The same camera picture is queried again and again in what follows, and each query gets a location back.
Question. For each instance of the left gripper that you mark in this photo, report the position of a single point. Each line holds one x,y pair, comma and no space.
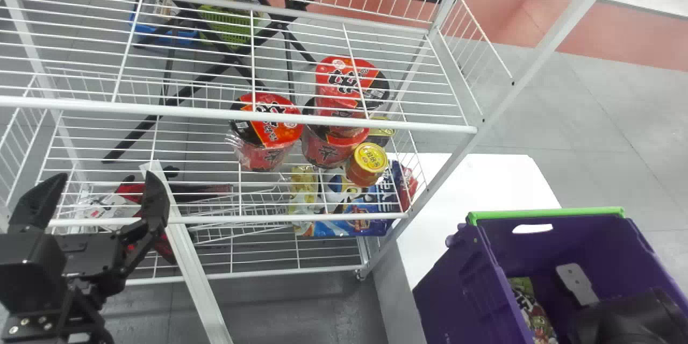
88,258

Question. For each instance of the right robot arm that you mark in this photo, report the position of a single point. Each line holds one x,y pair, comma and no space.
634,320

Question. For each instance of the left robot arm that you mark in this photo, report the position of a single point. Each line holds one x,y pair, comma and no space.
64,322

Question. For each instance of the red snack packet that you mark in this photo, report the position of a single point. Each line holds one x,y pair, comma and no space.
129,192

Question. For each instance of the blue basket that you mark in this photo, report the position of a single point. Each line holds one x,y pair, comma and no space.
161,35

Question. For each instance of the red noodle cup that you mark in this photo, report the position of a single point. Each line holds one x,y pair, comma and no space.
266,134
344,79
330,145

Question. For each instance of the yellow snack packet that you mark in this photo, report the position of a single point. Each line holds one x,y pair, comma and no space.
303,193

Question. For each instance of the green basket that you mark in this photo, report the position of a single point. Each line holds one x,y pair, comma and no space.
228,24

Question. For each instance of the yellow can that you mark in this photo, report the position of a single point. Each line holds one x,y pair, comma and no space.
382,134
366,164

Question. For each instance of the blue snack packet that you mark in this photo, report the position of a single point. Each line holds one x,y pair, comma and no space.
371,204

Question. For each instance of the white slab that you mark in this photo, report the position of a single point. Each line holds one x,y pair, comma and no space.
473,193

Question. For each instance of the purple crate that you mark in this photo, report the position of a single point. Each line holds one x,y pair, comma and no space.
467,290

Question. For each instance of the green snack packet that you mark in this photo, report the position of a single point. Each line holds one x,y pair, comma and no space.
532,314

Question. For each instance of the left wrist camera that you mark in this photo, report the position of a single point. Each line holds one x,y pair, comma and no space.
29,274

